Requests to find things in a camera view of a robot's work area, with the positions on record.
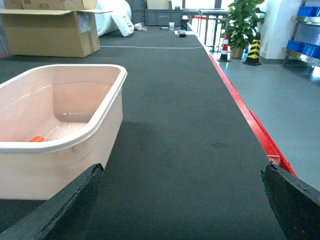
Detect green potted plant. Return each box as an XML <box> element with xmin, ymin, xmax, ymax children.
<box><xmin>220</xmin><ymin>0</ymin><xmax>266</xmax><ymax>59</ymax></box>

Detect orange cylindrical capacitor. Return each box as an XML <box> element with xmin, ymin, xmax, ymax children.
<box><xmin>29</xmin><ymin>135</ymin><xmax>47</xmax><ymax>143</ymax></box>

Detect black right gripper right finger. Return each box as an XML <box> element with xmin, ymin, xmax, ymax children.
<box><xmin>261</xmin><ymin>162</ymin><xmax>320</xmax><ymax>240</ymax></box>

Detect red metal frame table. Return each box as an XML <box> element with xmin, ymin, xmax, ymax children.
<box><xmin>191</xmin><ymin>14</ymin><xmax>298</xmax><ymax>178</ymax></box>

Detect steel shelf with blue bins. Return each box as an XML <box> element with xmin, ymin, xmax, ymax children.
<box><xmin>282</xmin><ymin>0</ymin><xmax>320</xmax><ymax>68</ymax></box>

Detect pink plastic storage box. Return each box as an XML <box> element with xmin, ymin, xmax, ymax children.
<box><xmin>0</xmin><ymin>64</ymin><xmax>128</xmax><ymax>200</ymax></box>

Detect white foam roll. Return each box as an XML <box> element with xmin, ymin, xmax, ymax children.
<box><xmin>95</xmin><ymin>0</ymin><xmax>134</xmax><ymax>37</ymax></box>

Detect red white traffic cone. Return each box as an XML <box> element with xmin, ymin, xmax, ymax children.
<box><xmin>217</xmin><ymin>34</ymin><xmax>231</xmax><ymax>62</ymax></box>

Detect large cardboard box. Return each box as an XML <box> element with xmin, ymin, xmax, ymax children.
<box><xmin>0</xmin><ymin>0</ymin><xmax>113</xmax><ymax>58</ymax></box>

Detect white paper cup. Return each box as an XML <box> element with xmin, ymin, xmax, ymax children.
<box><xmin>168</xmin><ymin>22</ymin><xmax>175</xmax><ymax>31</ymax></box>

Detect black yellow striped bollard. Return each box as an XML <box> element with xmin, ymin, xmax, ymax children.
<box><xmin>242</xmin><ymin>32</ymin><xmax>262</xmax><ymax>66</ymax></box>

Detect dark mat on table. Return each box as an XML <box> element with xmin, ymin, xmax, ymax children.
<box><xmin>0</xmin><ymin>26</ymin><xmax>285</xmax><ymax>240</ymax></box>

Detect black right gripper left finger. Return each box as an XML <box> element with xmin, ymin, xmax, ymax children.
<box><xmin>0</xmin><ymin>163</ymin><xmax>104</xmax><ymax>240</ymax></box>

